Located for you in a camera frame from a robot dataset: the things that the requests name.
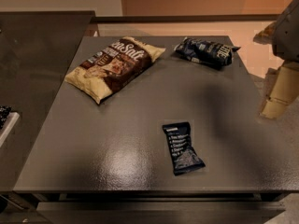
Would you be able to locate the dark patterned item on tray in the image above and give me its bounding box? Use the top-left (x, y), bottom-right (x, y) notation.
top-left (0, 105), bottom-right (11, 129)

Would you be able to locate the dark blue rxbar blueberry bar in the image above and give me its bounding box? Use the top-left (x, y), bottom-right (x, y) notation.
top-left (162, 122), bottom-right (206, 175)

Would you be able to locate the cream brown sea salt chip bag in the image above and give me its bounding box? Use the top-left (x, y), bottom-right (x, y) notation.
top-left (64, 36), bottom-right (165, 104)

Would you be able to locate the white tray at left edge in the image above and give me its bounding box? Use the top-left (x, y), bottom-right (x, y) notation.
top-left (0, 112), bottom-right (20, 147)

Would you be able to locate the blue chip bag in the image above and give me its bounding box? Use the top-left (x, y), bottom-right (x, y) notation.
top-left (174, 37), bottom-right (240, 69)

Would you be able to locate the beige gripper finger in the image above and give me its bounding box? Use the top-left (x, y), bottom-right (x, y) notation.
top-left (260, 61), bottom-right (299, 119)

